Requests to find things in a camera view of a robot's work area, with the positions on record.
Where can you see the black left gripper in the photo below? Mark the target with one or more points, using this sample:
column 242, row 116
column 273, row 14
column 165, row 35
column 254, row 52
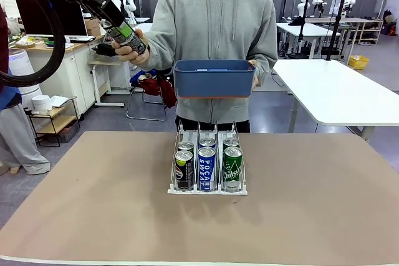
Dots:
column 104, row 10

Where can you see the black Pepsi can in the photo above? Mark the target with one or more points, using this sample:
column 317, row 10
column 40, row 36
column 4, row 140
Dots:
column 185, row 146
column 184, row 172
column 137, row 45

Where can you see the person's right forearm grey sleeve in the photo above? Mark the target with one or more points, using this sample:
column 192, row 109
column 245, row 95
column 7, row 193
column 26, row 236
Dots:
column 157, row 57

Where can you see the person's left forearm grey sleeve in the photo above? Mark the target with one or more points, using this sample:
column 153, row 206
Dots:
column 268, row 63

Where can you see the person's right hand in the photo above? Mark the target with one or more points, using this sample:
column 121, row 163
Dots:
column 137, row 58

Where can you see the person's left hand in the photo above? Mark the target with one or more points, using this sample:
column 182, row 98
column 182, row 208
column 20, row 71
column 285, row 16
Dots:
column 257, row 79

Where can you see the white background desk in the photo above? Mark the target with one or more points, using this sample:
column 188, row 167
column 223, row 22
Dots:
column 143, row 26
column 311, row 29

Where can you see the black bag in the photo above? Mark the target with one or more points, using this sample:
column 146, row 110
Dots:
column 103, row 51

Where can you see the small cardboard box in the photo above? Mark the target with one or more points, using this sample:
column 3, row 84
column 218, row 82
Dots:
column 92, row 27

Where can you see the wooden shelf unit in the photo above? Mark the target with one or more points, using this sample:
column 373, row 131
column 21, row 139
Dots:
column 368, row 29

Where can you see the white desk wooden top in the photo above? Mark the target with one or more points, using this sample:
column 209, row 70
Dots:
column 74, row 69

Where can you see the small white side table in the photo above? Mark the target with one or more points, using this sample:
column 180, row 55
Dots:
column 99, row 91

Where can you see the chair with piled clothes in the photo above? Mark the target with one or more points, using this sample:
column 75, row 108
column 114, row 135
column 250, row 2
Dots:
column 165, row 91

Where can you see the black tripod stand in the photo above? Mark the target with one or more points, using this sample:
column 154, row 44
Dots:
column 335, row 35
column 301, row 29

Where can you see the person in grey hoodie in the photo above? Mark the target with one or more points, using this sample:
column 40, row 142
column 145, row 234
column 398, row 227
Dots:
column 212, row 23

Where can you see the yellow plastic crate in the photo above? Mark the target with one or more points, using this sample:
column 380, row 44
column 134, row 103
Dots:
column 358, row 63

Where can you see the black computer monitor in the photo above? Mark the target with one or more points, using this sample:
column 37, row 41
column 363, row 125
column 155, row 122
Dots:
column 31, row 17

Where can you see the white paper roll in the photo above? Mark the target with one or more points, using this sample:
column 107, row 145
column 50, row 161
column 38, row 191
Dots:
column 42, row 103

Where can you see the small wooden shelf rack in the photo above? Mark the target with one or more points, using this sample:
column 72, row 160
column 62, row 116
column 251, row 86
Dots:
column 59, row 121

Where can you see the white air purifier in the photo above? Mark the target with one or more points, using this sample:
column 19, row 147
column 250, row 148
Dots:
column 18, row 60

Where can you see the large white table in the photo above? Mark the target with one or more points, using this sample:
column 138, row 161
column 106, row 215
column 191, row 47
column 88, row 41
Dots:
column 336, row 91

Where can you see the green Chilsung cider can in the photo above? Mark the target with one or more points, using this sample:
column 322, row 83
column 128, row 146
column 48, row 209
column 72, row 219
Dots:
column 232, row 169
column 231, row 142

